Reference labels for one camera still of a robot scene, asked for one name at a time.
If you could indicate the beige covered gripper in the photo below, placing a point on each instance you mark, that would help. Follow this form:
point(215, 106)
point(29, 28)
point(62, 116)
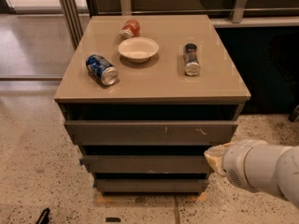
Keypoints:
point(235, 164)

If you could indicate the grey drawer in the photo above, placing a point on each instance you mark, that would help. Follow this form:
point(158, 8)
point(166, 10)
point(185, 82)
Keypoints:
point(146, 164)
point(150, 133)
point(151, 185)

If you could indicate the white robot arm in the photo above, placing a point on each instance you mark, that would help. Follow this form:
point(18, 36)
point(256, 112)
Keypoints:
point(256, 166)

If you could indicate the grey drawer cabinet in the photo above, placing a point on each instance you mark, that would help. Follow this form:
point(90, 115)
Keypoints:
point(158, 89)

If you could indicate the grey bottom drawer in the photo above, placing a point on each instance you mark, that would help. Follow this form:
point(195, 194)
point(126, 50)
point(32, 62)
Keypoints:
point(151, 185)

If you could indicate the grey top drawer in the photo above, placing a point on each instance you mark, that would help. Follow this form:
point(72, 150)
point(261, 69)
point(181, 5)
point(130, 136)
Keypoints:
point(150, 133)

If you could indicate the dark object right edge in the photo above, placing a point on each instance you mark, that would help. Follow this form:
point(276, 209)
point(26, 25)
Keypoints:
point(294, 114)

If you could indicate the dark slim energy can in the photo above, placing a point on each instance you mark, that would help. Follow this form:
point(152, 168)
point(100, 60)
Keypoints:
point(191, 63)

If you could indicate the white ceramic bowl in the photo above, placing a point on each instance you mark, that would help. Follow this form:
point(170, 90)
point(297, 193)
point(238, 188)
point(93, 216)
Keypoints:
point(138, 49)

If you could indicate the blue soda can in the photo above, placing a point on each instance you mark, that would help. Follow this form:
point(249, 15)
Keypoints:
point(102, 69)

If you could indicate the orange soda can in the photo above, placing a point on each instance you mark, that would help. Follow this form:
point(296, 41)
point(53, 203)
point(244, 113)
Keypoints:
point(130, 29)

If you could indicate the black object on floor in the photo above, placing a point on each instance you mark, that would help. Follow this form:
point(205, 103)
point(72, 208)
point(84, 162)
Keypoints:
point(44, 217)

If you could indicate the metal railing frame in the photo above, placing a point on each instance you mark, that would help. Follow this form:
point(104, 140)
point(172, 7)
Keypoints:
point(224, 13)

